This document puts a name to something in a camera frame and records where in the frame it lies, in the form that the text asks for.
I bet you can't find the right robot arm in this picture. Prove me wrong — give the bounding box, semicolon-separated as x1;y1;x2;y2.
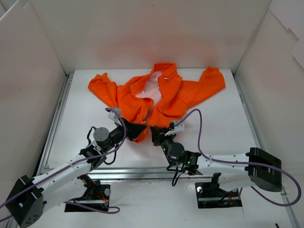
150;127;282;196

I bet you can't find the orange zip jacket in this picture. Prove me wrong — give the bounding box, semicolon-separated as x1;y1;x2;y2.
88;63;226;128

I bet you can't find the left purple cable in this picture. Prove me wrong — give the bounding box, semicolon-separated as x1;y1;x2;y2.
0;107;128;220

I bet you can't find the purple cable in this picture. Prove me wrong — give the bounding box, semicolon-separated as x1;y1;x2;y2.
0;107;128;220
174;108;299;206

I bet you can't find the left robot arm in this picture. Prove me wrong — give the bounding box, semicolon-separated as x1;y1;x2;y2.
3;119;147;228

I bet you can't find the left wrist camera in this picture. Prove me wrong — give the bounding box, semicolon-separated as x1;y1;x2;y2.
108;107;122;125

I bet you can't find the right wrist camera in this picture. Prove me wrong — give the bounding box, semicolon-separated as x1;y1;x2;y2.
165;121;185;136

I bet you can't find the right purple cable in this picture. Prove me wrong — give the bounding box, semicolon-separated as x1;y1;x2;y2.
174;108;299;206

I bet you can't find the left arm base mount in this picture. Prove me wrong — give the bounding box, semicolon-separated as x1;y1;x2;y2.
70;175;110;211

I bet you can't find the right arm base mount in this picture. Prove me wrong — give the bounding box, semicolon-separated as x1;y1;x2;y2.
195;173;242;209

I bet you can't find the aluminium table frame rail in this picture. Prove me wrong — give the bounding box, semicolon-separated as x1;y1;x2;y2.
38;68;259;179

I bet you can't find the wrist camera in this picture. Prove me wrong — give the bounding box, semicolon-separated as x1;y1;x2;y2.
108;107;122;125
165;121;185;136

